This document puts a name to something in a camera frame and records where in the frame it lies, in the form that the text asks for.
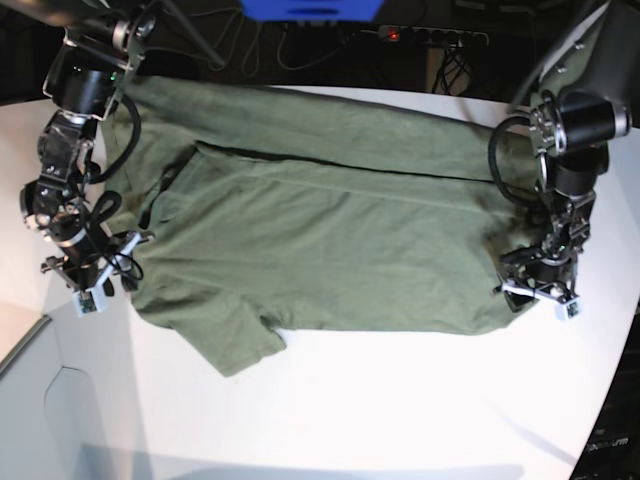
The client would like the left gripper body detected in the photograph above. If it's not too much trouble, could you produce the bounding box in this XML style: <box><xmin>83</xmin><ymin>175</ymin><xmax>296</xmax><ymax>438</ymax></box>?
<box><xmin>499</xmin><ymin>244</ymin><xmax>581</xmax><ymax>314</ymax></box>

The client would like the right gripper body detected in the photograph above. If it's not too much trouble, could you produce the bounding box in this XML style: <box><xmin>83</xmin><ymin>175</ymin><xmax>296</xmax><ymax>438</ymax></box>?
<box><xmin>49</xmin><ymin>224</ymin><xmax>145</xmax><ymax>295</ymax></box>

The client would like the green t-shirt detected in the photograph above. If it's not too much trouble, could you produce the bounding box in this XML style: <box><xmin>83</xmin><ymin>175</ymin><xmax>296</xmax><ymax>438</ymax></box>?
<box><xmin>106</xmin><ymin>76</ymin><xmax>538</xmax><ymax>377</ymax></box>

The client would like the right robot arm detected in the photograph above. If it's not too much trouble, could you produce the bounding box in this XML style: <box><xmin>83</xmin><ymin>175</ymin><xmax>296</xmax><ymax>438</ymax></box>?
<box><xmin>2</xmin><ymin>1</ymin><xmax>158</xmax><ymax>298</ymax></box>

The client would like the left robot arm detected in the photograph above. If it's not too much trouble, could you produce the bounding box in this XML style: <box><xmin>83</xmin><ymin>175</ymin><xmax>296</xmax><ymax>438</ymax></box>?
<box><xmin>488</xmin><ymin>1</ymin><xmax>639</xmax><ymax>318</ymax></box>

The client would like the black power strip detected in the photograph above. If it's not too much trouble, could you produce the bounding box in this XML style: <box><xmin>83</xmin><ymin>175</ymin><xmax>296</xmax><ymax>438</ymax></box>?
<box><xmin>376</xmin><ymin>25</ymin><xmax>490</xmax><ymax>48</ymax></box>

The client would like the blue plastic bin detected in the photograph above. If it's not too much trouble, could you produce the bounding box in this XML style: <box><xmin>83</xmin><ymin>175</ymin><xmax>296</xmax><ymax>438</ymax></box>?
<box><xmin>240</xmin><ymin>0</ymin><xmax>384</xmax><ymax>22</ymax></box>

